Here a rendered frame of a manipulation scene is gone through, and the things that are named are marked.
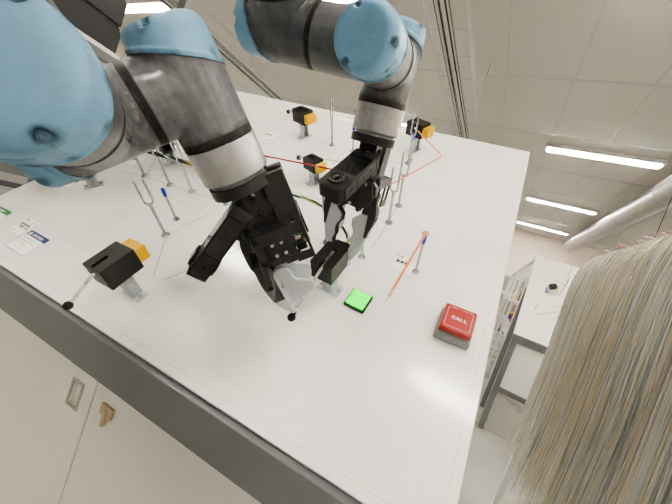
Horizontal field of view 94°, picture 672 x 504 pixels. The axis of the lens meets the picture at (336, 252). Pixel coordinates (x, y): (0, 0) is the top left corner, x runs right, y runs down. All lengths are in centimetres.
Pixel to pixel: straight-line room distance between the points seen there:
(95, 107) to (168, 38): 15
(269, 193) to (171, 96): 13
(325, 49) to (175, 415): 53
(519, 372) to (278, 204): 300
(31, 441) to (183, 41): 80
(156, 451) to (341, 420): 32
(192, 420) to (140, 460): 18
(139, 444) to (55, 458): 22
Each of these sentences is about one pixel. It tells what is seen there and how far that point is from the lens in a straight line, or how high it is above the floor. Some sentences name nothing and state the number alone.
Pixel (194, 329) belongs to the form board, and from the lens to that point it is 60.
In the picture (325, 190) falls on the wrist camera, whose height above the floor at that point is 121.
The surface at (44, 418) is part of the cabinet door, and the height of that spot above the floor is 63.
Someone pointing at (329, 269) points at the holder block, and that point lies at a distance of 51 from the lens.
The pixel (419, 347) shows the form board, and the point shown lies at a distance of 55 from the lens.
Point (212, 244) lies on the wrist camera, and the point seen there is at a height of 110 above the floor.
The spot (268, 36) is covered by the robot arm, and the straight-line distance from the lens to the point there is 47.
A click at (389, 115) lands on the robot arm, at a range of 51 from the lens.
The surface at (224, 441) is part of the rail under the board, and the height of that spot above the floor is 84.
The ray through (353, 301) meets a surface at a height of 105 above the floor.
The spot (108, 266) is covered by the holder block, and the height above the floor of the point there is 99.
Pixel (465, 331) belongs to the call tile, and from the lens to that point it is 54.
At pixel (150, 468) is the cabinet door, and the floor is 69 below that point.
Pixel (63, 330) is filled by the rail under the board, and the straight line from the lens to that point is 73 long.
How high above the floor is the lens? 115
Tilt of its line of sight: 3 degrees down
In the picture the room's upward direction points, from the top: 20 degrees clockwise
